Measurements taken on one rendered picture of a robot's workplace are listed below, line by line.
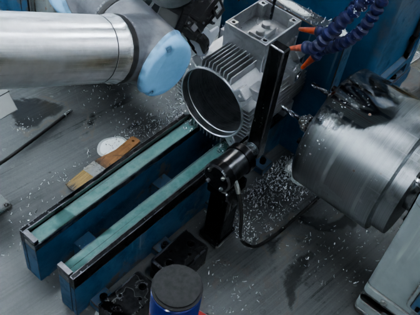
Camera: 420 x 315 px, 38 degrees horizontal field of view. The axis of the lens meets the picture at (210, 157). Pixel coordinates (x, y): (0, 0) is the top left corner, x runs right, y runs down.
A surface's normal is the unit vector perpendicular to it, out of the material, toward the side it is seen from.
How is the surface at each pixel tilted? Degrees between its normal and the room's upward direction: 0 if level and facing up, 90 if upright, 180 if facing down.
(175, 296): 0
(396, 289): 90
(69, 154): 0
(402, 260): 90
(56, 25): 29
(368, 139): 39
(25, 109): 0
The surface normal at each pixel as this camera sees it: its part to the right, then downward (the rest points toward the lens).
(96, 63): 0.69, 0.49
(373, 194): -0.59, 0.30
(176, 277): 0.11, -0.66
